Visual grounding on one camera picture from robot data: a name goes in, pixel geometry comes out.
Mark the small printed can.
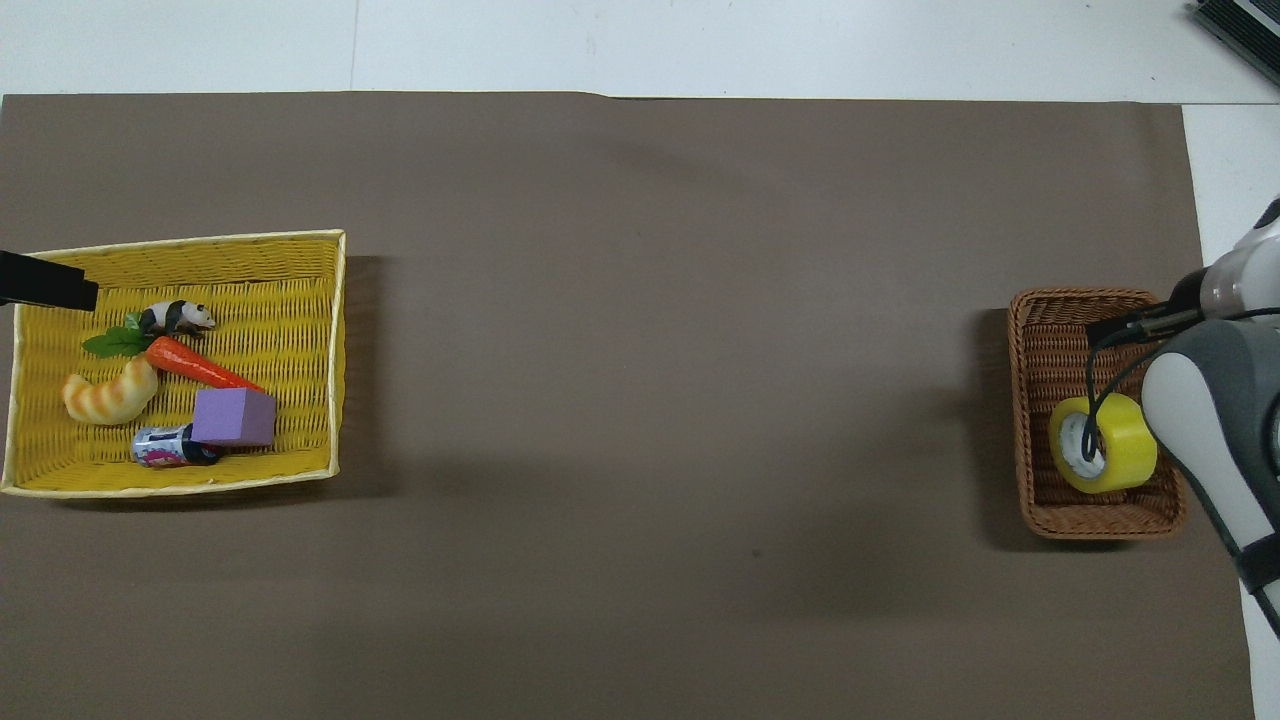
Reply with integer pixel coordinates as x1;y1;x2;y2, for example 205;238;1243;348
131;424;223;468

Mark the black cable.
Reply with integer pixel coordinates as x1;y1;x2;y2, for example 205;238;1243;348
1084;308;1280;467

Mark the dark grey ribbed box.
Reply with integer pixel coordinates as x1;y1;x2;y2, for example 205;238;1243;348
1188;0;1280;59

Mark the brown wicker basket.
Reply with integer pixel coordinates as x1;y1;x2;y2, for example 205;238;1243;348
1007;288;1189;541

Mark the yellow tape roll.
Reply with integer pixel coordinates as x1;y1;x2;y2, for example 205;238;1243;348
1048;393;1158;495

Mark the purple foam block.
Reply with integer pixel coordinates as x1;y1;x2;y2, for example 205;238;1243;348
191;388;277;448

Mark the panda toy figure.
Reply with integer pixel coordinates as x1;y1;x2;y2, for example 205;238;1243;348
138;300;216;337

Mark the orange toy carrot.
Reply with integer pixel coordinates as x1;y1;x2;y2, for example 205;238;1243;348
82;312;266;393

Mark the toy bread croissant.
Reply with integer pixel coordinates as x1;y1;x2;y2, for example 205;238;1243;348
62;358;159;427

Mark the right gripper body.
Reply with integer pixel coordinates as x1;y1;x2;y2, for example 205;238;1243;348
1150;268;1209;337

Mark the yellow woven basket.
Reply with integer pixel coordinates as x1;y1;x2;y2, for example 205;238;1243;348
0;230;347;499

